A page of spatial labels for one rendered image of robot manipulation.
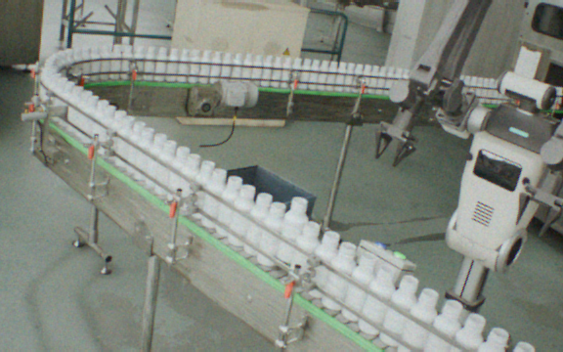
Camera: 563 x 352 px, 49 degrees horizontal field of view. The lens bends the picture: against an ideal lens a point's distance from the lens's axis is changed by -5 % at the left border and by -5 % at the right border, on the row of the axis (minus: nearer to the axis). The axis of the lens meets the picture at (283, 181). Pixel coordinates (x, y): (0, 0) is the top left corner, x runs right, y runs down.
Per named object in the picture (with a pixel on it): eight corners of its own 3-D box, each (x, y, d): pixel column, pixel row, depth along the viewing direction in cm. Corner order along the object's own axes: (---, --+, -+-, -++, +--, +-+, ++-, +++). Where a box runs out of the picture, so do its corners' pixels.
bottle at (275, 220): (267, 270, 166) (279, 212, 160) (251, 259, 170) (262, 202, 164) (283, 264, 171) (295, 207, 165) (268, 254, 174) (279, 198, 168)
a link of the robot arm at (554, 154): (594, 139, 148) (561, 127, 153) (587, 123, 139) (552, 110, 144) (574, 183, 148) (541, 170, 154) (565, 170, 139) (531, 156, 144)
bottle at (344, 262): (316, 300, 157) (330, 242, 151) (334, 296, 160) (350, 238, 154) (330, 314, 152) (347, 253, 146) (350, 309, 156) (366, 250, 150)
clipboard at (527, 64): (511, 81, 518) (522, 43, 507) (532, 90, 500) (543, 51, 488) (508, 80, 516) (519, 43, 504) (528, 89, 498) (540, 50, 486)
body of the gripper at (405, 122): (406, 138, 172) (418, 113, 172) (377, 126, 179) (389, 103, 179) (416, 146, 177) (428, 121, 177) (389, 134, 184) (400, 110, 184)
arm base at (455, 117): (459, 128, 194) (477, 95, 195) (452, 116, 188) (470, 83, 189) (435, 118, 200) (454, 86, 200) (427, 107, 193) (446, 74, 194)
